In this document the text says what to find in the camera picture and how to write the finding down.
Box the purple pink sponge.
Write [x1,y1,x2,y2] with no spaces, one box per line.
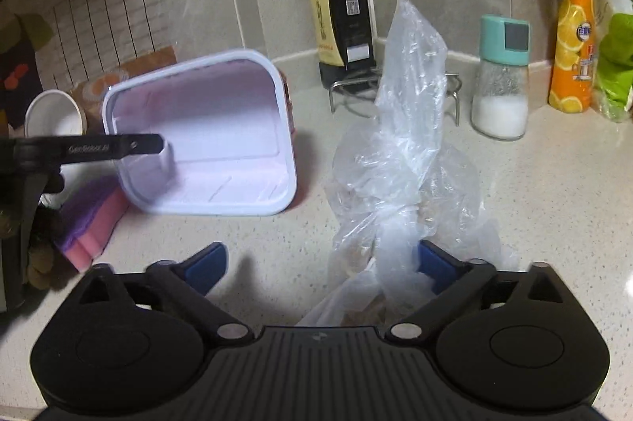
[53,174,130,272]

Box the clear plastic bag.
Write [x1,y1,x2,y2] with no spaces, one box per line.
[300,0,519,327]

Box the orange detergent bottle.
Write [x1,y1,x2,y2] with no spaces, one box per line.
[548,0,595,114]

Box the soy sauce bottle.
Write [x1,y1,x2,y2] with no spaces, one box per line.
[310,0,375,89]

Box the green plastic bag package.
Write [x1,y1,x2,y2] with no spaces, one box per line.
[592,0,632,123]

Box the white foam tray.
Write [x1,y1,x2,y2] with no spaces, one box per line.
[101,49,297,216]

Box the white foam bowl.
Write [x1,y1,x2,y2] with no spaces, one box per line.
[25,90,87,210]

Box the metal wire rack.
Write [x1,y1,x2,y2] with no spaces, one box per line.
[328,73,462,126]

